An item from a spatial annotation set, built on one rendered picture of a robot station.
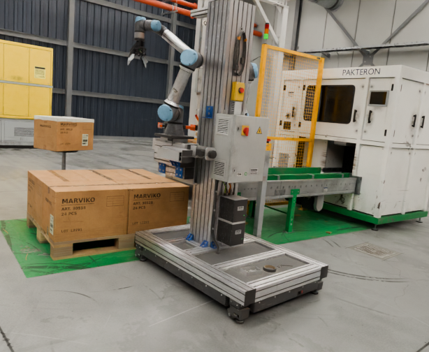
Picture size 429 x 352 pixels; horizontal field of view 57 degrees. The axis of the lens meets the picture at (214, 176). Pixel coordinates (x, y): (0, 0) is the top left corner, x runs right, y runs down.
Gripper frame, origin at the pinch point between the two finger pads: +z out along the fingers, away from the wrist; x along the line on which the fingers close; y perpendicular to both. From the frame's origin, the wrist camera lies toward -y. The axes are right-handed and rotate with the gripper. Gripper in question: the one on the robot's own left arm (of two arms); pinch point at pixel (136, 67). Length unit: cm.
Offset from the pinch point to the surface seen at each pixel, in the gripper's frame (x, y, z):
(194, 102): 156, -126, 17
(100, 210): -13, -21, 115
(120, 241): 5, -20, 143
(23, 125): 132, -762, 96
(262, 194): 129, 24, 101
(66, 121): 28, -211, 54
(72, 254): -35, -23, 149
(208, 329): -10, 116, 152
